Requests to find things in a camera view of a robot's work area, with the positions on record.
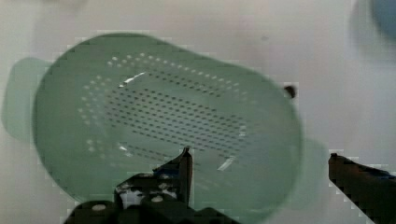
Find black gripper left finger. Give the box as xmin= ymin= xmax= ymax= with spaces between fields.
xmin=114 ymin=147 xmax=192 ymax=207

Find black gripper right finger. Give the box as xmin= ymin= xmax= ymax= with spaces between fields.
xmin=328 ymin=153 xmax=396 ymax=224

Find green plastic strainer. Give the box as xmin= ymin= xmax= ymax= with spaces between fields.
xmin=2 ymin=33 xmax=326 ymax=224

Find blue plastic bowl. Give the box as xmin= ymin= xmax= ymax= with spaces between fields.
xmin=372 ymin=0 xmax=396 ymax=39

